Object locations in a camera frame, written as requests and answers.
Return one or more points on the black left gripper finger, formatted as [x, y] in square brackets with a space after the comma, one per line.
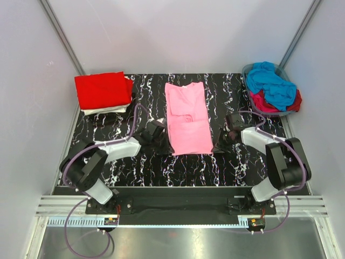
[161, 122]
[164, 149]

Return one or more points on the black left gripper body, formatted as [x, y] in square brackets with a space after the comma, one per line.
[164, 141]

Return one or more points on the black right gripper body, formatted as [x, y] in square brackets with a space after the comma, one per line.
[221, 140]

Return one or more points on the pink t shirt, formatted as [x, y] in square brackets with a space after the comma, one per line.
[187, 119]

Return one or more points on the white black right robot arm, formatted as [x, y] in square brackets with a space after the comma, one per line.
[286, 162]

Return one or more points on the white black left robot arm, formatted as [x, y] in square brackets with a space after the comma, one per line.
[83, 165]

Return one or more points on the folded white t shirt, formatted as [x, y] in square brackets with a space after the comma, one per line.
[115, 109]

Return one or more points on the magenta t shirt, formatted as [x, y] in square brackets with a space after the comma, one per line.
[261, 104]

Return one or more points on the folded red t shirt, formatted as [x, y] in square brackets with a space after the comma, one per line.
[104, 90]

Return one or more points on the blue t shirt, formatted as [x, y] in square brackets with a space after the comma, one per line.
[277, 91]

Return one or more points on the grey plastic laundry basket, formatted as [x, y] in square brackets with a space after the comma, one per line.
[280, 72]

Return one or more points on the dark red t shirt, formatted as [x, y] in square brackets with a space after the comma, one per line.
[295, 107]

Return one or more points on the white slotted cable duct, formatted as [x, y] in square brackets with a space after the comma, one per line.
[225, 221]

